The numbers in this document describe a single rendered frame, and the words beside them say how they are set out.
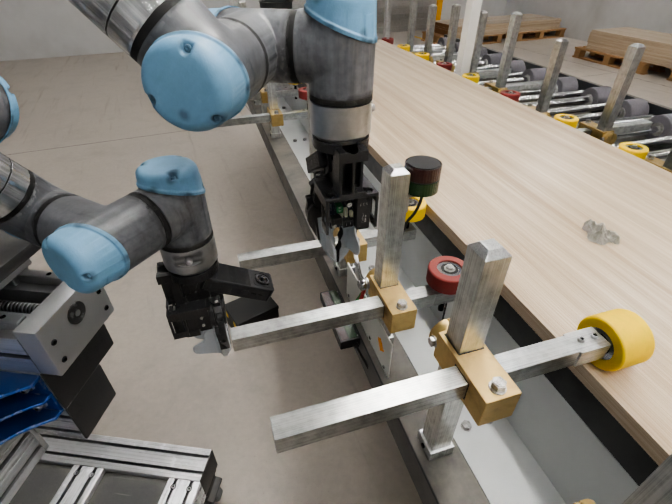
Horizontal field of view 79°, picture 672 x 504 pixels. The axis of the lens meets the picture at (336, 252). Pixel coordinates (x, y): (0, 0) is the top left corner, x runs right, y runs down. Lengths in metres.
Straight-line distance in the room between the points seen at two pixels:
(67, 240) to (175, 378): 1.39
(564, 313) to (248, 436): 1.17
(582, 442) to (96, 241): 0.74
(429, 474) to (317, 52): 0.65
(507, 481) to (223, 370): 1.22
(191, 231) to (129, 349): 1.49
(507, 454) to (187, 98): 0.81
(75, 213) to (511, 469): 0.81
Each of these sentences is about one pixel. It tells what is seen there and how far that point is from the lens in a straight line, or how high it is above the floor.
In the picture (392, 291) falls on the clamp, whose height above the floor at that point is 0.87.
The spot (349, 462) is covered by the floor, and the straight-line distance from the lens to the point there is 1.55.
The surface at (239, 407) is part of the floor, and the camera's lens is 1.69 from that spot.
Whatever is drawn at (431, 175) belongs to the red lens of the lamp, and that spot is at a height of 1.10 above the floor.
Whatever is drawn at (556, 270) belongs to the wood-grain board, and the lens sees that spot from 0.88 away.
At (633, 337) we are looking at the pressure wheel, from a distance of 0.69.
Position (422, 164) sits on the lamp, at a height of 1.11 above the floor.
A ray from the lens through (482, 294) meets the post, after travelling 0.50.
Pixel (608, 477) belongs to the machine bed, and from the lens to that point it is 0.80.
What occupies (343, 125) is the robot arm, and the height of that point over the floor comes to 1.23.
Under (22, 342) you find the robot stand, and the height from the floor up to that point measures 0.97.
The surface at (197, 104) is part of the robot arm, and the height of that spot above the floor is 1.29.
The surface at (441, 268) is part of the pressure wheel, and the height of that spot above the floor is 0.90.
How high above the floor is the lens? 1.39
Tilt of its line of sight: 37 degrees down
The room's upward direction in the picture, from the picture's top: straight up
